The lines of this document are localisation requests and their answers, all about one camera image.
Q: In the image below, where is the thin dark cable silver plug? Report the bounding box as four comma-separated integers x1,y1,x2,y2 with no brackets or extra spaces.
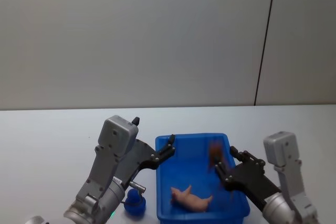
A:
121,180,148,207

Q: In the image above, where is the small blue toy duck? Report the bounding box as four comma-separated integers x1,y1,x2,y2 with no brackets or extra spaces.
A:
123,189,147,215

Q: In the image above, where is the robot arm with camera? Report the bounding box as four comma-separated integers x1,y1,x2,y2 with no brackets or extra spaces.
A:
261,130,320,224
25,115,140,224

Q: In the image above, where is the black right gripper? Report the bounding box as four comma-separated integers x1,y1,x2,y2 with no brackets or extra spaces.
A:
214,145,283,212

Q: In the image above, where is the left robot arm with camera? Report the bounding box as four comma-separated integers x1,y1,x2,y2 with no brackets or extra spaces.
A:
25,115,140,224

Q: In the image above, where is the brown toy insect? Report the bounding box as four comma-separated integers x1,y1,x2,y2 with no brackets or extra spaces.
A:
206,140,227,175

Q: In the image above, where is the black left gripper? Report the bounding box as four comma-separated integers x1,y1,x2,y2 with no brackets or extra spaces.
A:
113,116,176,185

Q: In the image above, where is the pink toy pig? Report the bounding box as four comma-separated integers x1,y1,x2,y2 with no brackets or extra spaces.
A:
170,185,214,212

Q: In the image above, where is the blue plastic bin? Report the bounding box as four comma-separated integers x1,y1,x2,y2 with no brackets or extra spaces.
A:
155,132,251,222

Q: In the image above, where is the right robot arm with camera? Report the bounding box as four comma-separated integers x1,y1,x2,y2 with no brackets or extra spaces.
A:
261,130,320,224

